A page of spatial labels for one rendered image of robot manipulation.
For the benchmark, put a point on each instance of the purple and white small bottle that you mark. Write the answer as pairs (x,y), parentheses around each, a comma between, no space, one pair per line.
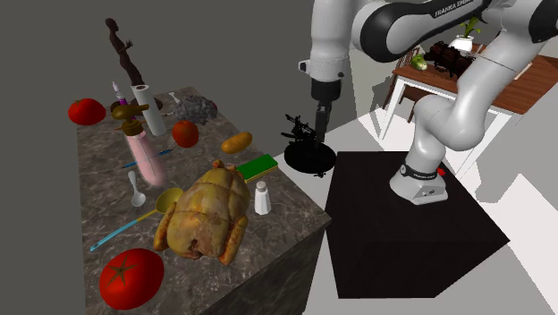
(119,97)

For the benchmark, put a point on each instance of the brown potato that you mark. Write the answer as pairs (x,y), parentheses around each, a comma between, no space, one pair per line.
(236,142)

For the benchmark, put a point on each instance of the white salt shaker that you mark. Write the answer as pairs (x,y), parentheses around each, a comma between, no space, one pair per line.
(262,201)

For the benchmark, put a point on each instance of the dark brown human figure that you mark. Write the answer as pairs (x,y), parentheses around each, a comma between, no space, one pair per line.
(125,59)

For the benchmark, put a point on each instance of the black figure on round base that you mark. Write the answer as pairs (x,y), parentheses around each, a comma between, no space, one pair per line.
(309,158)

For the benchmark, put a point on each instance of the large red tomato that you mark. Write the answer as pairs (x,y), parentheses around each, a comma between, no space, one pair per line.
(135,281)

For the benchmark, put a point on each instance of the white paper towel roll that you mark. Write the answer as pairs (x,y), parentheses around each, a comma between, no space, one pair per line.
(150,111)

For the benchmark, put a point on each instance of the blue pen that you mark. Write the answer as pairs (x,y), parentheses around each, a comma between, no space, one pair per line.
(165,152)

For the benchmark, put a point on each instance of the pink spray bottle brown head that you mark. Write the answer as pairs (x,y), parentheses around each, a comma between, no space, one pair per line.
(146,157)

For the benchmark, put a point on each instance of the white spoon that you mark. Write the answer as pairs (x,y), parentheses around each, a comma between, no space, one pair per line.
(137,198)

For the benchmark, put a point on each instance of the black robot stand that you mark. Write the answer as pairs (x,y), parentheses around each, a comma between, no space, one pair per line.
(405,248)

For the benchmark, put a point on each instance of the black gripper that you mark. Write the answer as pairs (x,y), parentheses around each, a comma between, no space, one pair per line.
(325,90)

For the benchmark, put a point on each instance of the grey crumpled lump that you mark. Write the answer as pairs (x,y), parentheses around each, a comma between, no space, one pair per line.
(195,110)

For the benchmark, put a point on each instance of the wooden dining table white legs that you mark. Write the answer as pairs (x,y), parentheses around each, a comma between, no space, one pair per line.
(521,94)

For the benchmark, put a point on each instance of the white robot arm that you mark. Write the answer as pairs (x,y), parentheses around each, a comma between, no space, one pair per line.
(453,118)

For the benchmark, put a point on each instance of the roast chicken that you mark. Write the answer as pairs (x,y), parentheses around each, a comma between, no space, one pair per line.
(209,213)

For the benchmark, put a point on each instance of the green and yellow sponge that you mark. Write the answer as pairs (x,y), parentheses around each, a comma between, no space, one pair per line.
(258,167)

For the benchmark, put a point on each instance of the small white stick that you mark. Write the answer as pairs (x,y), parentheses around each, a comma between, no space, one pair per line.
(174,97)

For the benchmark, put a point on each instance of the small red tomato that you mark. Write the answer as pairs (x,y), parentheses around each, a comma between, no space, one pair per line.
(185,133)

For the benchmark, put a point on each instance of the medium red tomato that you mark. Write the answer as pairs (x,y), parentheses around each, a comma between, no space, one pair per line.
(86,111)

